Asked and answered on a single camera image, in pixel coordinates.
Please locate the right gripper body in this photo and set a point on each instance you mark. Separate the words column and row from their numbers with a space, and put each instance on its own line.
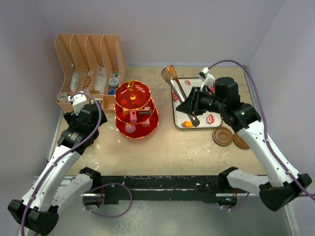
column 210, row 103

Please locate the white strawberry enamel tray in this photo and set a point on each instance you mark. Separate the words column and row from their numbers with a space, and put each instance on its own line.
column 207, row 120

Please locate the metal serving tongs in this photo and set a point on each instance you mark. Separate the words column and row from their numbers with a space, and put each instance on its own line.
column 174, row 84

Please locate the brown round coaster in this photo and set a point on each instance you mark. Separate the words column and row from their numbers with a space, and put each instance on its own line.
column 222, row 136
column 239, row 142

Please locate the chocolate cake slice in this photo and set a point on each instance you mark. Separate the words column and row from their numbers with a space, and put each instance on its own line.
column 147, row 110

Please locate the pink heart cake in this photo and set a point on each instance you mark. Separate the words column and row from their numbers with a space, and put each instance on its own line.
column 146, row 123

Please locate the pink striped cake slice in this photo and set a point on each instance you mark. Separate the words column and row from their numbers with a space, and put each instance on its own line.
column 133, row 117

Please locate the red three-tier cake stand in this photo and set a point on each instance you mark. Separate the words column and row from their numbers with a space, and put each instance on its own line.
column 133, row 95

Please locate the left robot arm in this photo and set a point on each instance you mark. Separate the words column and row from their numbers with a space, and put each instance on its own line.
column 38, row 210

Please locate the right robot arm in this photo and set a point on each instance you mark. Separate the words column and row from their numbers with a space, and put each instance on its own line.
column 282, row 183

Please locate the small carton box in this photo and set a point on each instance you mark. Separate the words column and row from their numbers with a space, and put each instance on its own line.
column 63, row 97

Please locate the white blue tube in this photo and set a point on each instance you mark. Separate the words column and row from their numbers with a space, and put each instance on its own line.
column 74, row 81

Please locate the peach desk file organizer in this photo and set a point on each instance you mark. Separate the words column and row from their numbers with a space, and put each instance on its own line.
column 96, row 58

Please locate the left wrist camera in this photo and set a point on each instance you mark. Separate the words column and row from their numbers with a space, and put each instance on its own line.
column 78, row 101

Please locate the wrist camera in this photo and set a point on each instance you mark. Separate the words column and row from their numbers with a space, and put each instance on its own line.
column 78, row 101
column 206, row 77

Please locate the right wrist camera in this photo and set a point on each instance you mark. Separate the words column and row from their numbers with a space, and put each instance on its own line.
column 206, row 77

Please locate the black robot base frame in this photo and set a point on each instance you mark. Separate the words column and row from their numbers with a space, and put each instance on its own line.
column 206, row 189

